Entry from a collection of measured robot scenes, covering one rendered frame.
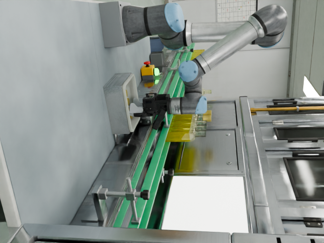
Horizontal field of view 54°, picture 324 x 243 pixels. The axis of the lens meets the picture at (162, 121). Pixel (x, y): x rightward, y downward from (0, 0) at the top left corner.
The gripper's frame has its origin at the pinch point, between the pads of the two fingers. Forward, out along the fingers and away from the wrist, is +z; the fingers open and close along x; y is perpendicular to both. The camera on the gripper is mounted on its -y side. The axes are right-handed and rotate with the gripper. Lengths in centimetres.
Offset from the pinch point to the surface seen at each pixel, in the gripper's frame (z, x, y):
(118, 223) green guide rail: -10, 54, -14
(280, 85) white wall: -171, -608, -219
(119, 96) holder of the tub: -1.0, 9.3, 11.1
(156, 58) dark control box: 1, -78, 3
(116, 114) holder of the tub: 1.9, 9.3, 2.9
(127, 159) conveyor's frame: -3.6, 21.1, -11.8
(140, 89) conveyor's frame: 2.3, -34.4, -2.3
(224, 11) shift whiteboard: -48, -607, -44
